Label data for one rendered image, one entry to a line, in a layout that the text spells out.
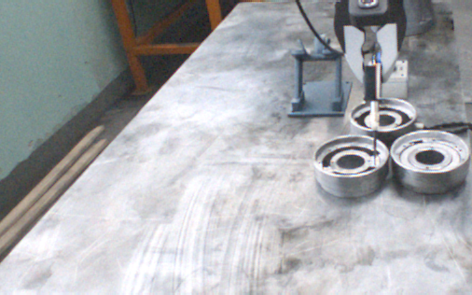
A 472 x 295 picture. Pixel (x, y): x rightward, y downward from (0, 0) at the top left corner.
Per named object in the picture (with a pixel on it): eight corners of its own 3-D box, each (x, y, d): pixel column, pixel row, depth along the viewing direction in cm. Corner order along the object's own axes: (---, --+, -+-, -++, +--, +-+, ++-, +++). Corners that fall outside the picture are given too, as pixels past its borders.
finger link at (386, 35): (405, 66, 80) (396, 6, 76) (404, 84, 75) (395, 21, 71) (383, 69, 81) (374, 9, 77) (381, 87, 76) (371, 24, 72)
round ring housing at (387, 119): (345, 152, 84) (343, 129, 82) (356, 119, 93) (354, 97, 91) (415, 155, 81) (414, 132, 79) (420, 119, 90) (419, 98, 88)
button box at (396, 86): (407, 100, 97) (407, 75, 94) (367, 100, 98) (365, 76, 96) (409, 79, 104) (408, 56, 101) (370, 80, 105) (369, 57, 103)
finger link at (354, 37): (368, 69, 82) (370, 9, 77) (365, 87, 77) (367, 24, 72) (347, 68, 82) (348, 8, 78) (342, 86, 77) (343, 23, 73)
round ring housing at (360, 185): (337, 211, 72) (334, 185, 70) (303, 172, 81) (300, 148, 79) (404, 184, 75) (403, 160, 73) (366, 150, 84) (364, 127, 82)
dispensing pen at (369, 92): (362, 162, 73) (363, 39, 75) (366, 162, 78) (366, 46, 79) (379, 162, 73) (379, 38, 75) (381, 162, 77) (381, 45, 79)
